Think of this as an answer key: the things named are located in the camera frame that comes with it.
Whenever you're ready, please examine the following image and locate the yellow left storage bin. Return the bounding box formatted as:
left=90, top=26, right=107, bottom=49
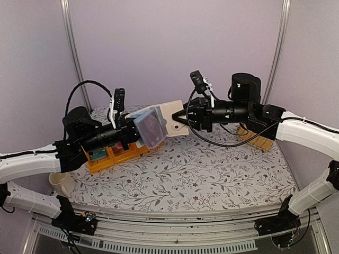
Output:
left=85, top=148, right=115, bottom=174

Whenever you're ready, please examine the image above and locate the red VIP credit card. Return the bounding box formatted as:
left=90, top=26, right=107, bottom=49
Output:
left=139, top=114, right=164, bottom=148

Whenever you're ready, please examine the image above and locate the aluminium frame post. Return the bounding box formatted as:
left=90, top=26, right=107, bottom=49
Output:
left=262, top=0, right=291, bottom=104
left=60, top=0, right=92, bottom=112

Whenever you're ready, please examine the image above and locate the green card stack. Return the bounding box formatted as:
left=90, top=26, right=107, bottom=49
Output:
left=89, top=149, right=108, bottom=162

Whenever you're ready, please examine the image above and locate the yellow middle storage bin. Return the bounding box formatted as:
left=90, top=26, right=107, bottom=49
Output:
left=109, top=144, right=139, bottom=164

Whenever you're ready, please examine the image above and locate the left aluminium frame post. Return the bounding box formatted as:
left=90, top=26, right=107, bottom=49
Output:
left=60, top=0, right=92, bottom=112

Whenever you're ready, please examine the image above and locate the right aluminium frame post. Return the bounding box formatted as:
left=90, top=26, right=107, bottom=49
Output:
left=262, top=0, right=291, bottom=104

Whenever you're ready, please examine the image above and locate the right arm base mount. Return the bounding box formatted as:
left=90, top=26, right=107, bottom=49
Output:
left=254, top=211, right=301, bottom=236

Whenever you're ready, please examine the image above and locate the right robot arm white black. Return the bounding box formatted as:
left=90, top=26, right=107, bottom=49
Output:
left=172, top=70, right=338, bottom=231

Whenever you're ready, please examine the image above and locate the left black cable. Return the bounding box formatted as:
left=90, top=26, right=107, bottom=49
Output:
left=63, top=80, right=113, bottom=125

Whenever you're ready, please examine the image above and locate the woven bamboo tray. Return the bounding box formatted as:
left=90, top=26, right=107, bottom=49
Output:
left=236, top=125, right=273, bottom=151

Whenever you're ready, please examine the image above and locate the right black cable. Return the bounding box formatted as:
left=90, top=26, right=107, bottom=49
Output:
left=186, top=88, right=287, bottom=148

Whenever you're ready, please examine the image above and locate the beige card holder wallet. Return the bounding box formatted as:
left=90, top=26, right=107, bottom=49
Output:
left=126, top=100, right=189, bottom=149

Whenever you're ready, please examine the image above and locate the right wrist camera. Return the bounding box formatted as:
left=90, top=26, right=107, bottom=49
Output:
left=190, top=70, right=211, bottom=97

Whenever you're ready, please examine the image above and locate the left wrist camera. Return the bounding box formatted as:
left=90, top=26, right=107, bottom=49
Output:
left=107, top=88, right=125, bottom=129

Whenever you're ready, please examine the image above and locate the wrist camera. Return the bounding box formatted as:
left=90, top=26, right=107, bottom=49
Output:
left=107, top=88, right=125, bottom=129
left=190, top=70, right=211, bottom=97

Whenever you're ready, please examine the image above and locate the black cable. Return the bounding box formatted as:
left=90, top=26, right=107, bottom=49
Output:
left=186, top=88, right=287, bottom=148
left=63, top=80, right=113, bottom=125

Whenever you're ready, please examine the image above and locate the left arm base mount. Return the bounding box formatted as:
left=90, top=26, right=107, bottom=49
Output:
left=51, top=212, right=98, bottom=236

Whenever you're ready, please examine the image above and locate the front aluminium rail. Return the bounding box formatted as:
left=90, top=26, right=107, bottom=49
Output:
left=22, top=203, right=332, bottom=254

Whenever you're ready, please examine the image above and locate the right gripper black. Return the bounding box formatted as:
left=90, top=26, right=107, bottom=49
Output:
left=173, top=94, right=252, bottom=132

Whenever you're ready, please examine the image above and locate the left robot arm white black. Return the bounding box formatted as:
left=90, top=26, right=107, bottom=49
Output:
left=1, top=106, right=140, bottom=230

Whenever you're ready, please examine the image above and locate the pink white card stack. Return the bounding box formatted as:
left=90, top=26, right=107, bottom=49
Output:
left=111, top=143, right=124, bottom=154

